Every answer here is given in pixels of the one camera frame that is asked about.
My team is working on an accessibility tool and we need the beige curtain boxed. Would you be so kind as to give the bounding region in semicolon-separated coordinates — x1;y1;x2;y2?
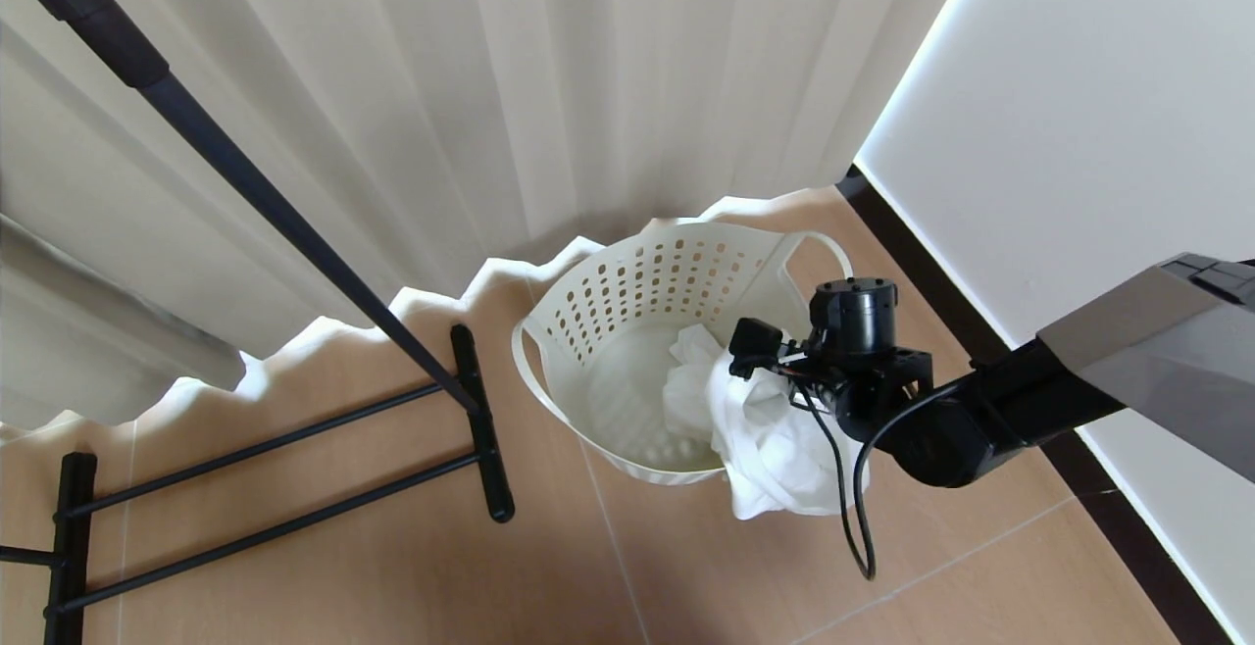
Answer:
0;0;981;430

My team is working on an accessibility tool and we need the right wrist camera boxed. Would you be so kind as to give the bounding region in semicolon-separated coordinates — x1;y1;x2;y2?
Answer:
728;318;790;381

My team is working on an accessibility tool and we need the white garment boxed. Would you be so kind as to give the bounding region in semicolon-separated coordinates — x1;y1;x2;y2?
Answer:
662;323;871;521

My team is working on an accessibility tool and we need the white laundry basket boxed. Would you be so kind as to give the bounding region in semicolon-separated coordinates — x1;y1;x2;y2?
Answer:
512;221;854;486

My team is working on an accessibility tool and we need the black clothes rack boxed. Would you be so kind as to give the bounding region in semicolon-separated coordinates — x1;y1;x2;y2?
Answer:
0;0;516;645

